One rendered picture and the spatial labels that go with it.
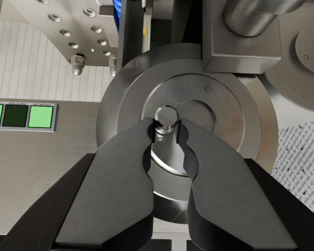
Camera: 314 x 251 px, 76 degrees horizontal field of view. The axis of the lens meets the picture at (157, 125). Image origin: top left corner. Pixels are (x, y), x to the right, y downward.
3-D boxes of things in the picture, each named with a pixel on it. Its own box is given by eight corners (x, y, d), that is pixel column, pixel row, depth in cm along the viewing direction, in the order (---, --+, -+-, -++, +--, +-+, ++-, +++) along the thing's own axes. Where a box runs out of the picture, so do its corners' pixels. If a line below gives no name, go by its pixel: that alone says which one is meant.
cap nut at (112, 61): (121, 57, 50) (120, 74, 49) (123, 63, 54) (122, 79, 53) (106, 56, 50) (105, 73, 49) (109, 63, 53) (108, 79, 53)
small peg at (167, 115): (151, 123, 11) (160, 100, 11) (151, 130, 14) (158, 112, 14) (174, 132, 11) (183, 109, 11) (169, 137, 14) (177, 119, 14)
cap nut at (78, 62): (83, 55, 50) (81, 72, 49) (87, 62, 53) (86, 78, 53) (68, 54, 50) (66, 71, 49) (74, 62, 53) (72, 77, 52)
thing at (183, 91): (254, 171, 14) (145, 182, 13) (241, 169, 16) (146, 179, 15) (237, 67, 15) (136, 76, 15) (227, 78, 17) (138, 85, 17)
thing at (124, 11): (132, -92, 21) (121, 75, 18) (142, 40, 44) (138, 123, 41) (128, -93, 21) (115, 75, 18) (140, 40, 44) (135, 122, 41)
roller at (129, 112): (258, 60, 17) (266, 204, 15) (194, 119, 42) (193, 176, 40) (120, 54, 17) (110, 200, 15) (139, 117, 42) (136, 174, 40)
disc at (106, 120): (273, 46, 18) (286, 227, 15) (270, 49, 18) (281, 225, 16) (102, 38, 17) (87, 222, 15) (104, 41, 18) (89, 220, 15)
